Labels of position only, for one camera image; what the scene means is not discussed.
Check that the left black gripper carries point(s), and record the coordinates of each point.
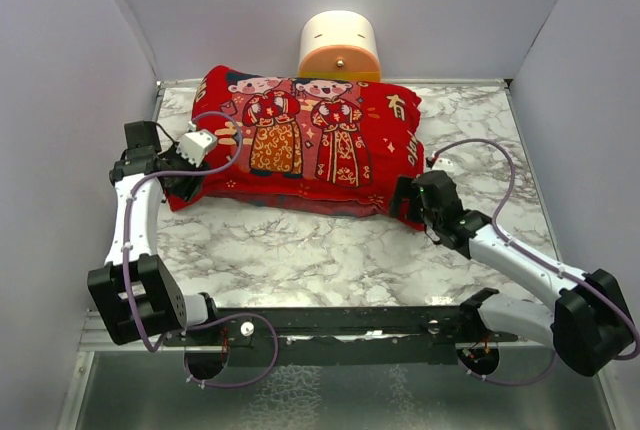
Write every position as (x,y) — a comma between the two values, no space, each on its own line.
(188,188)

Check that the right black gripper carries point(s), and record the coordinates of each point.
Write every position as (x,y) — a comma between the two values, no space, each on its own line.
(404,190)

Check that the red printed pillowcase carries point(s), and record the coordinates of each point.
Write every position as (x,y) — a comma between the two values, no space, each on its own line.
(331,147)

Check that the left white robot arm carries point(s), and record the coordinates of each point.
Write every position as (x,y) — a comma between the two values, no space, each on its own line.
(134,283)

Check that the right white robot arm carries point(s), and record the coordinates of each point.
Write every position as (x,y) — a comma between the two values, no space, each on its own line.
(583,317)

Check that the white cylindrical drawer cabinet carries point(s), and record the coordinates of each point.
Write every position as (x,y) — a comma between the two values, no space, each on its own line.
(339,45)

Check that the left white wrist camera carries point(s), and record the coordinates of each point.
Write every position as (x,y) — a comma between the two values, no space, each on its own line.
(194,145)

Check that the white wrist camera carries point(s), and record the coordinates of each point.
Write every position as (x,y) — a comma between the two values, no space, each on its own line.
(194,145)
(438,162)

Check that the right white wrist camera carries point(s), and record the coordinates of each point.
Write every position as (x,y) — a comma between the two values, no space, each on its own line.
(438,162)

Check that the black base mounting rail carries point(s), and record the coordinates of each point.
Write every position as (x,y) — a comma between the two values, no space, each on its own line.
(340,336)

